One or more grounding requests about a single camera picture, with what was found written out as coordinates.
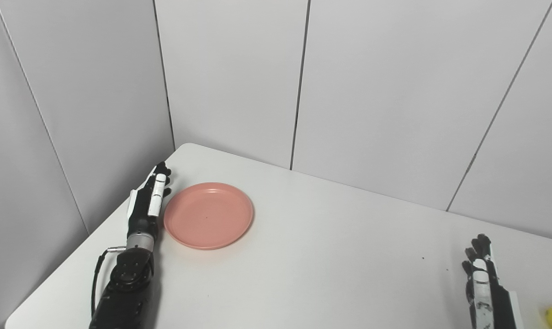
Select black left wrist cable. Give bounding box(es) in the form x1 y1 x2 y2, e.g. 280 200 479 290
91 247 127 318

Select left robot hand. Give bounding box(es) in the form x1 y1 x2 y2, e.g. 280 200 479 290
127 162 172 239

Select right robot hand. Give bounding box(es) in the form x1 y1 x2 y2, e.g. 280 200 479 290
462 233 523 329

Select pink plate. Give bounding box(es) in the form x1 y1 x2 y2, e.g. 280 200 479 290
164 182 254 250

